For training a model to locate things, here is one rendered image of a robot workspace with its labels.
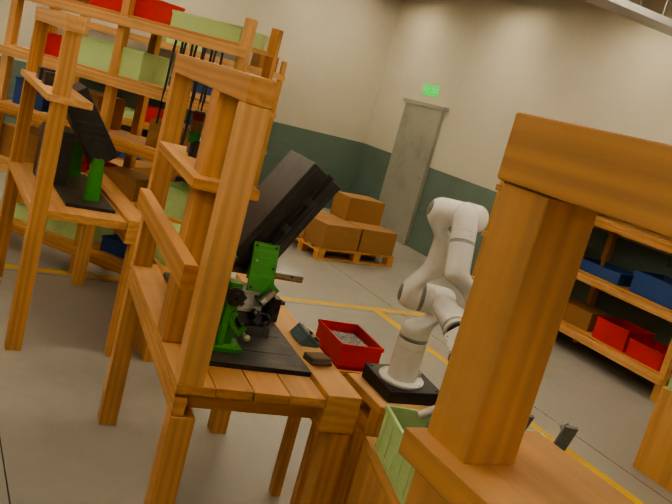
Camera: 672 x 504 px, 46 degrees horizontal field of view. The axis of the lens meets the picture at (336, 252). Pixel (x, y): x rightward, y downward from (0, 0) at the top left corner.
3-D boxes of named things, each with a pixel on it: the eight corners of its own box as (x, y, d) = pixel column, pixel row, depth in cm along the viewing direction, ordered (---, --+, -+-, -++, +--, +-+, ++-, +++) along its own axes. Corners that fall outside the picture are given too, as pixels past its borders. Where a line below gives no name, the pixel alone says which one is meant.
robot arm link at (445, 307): (460, 340, 266) (437, 332, 263) (449, 316, 277) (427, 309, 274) (473, 321, 263) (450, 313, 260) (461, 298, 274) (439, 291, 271)
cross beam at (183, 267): (146, 206, 386) (150, 189, 384) (193, 291, 269) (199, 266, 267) (136, 204, 384) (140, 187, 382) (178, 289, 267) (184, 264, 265)
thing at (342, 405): (254, 302, 431) (260, 276, 428) (352, 435, 296) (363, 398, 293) (229, 298, 425) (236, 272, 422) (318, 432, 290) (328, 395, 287)
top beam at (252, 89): (190, 75, 386) (194, 57, 384) (272, 109, 251) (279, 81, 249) (172, 71, 382) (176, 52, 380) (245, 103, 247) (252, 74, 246)
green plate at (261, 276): (266, 292, 343) (273, 245, 344) (272, 293, 336) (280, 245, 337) (241, 288, 339) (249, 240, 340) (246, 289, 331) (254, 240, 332)
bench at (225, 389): (222, 426, 445) (259, 280, 428) (302, 606, 310) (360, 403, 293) (96, 416, 417) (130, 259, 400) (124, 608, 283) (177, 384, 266)
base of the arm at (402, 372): (415, 371, 334) (427, 332, 330) (428, 392, 317) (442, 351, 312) (373, 365, 330) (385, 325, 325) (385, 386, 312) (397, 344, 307)
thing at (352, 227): (355, 248, 1076) (370, 196, 1062) (391, 267, 1014) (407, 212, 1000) (282, 239, 1004) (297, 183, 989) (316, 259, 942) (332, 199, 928)
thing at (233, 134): (149, 262, 404) (190, 75, 385) (203, 387, 270) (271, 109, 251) (131, 259, 400) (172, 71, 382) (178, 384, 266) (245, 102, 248)
